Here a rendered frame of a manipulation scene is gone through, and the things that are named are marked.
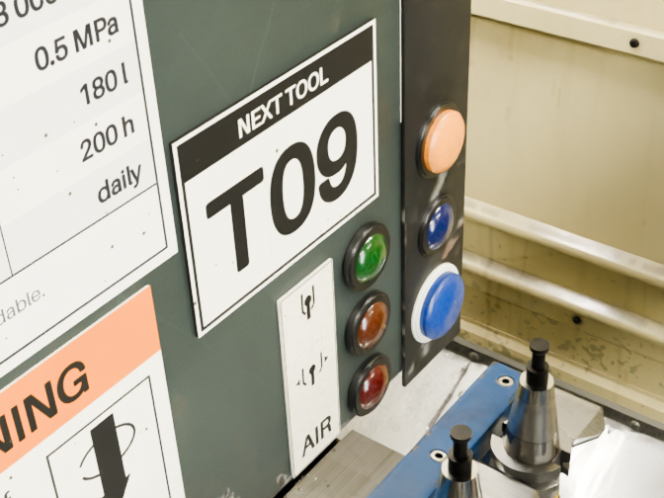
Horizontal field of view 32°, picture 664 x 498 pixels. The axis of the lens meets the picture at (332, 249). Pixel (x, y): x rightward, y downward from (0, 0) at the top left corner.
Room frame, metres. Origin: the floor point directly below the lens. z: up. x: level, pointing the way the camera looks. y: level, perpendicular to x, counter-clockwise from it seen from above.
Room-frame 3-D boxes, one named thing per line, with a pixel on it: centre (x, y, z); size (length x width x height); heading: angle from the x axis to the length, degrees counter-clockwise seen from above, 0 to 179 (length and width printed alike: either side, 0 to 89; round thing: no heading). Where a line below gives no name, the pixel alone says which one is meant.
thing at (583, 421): (0.68, -0.18, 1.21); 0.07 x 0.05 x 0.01; 52
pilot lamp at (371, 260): (0.34, -0.01, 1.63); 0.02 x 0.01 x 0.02; 142
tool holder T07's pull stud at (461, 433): (0.56, -0.08, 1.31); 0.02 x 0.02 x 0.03
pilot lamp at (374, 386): (0.34, -0.01, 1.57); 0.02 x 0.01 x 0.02; 142
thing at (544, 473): (0.64, -0.15, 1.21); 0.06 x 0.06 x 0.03
